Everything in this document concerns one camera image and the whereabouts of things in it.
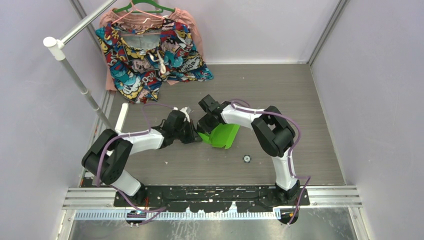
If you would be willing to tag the colorful patterned shirt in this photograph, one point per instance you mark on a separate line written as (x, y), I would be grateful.
(142, 52)

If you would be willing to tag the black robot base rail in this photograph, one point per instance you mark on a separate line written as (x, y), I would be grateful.
(218, 198)

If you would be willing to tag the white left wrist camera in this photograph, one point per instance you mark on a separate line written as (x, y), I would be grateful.
(186, 110)

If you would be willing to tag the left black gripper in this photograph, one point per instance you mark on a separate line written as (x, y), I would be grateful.
(193, 136)

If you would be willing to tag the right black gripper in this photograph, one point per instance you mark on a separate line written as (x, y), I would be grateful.
(202, 127)

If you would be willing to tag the metal clothes rack pole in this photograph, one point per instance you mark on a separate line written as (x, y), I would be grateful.
(56, 46)

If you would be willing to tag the green clothes hanger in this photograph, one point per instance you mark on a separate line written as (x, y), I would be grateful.
(148, 6)

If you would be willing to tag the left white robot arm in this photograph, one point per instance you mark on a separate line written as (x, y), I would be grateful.
(108, 156)

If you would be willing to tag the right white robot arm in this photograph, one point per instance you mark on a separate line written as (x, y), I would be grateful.
(275, 136)

